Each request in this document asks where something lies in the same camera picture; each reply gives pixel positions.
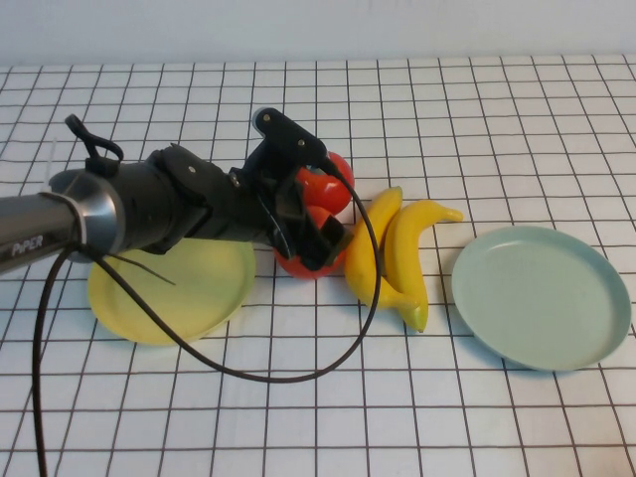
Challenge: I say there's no red apple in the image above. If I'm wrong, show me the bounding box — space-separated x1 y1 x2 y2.
275 205 348 282
296 151 357 216

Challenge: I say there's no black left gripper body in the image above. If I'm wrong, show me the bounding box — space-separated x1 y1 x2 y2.
198 163 300 260

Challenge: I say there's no white zip tie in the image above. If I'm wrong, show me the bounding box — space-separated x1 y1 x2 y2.
41 137 93 247

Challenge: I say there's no pale green round plate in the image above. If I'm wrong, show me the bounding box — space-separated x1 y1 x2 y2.
450 226 633 373

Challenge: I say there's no yellow round plate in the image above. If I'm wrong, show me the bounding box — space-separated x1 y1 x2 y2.
87 238 257 347

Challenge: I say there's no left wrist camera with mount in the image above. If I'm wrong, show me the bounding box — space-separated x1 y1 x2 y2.
242 106 330 175

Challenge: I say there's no black left camera cable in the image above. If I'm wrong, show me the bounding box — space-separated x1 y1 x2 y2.
32 156 385 477

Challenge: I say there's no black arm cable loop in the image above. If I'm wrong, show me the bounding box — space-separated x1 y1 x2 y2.
64 113 125 175

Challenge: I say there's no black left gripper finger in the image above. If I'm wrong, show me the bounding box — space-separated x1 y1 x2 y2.
276 173 312 226
296 212 356 272

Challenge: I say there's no white grid tablecloth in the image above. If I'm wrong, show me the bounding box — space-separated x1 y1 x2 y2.
0 54 636 477

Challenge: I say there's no yellow banana with green tip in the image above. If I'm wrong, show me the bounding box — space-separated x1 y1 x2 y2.
345 186 421 312

